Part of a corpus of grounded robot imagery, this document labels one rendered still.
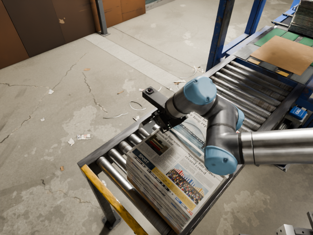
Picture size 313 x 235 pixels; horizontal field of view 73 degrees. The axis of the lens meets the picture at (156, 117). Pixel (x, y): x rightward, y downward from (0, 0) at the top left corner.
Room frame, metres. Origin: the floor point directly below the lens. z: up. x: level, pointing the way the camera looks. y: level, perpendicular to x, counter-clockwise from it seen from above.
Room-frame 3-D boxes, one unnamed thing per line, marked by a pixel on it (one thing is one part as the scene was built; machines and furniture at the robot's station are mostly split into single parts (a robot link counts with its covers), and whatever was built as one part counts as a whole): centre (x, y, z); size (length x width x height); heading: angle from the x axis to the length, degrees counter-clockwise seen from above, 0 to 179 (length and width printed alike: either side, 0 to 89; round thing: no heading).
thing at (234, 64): (1.22, -0.71, 0.77); 0.47 x 0.05 x 0.05; 45
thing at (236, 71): (1.17, -0.67, 0.77); 0.47 x 0.05 x 0.05; 45
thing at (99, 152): (0.98, -0.12, 0.74); 1.34 x 0.05 x 0.12; 135
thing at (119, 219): (0.52, 0.33, 0.01); 0.14 x 0.13 x 0.01; 45
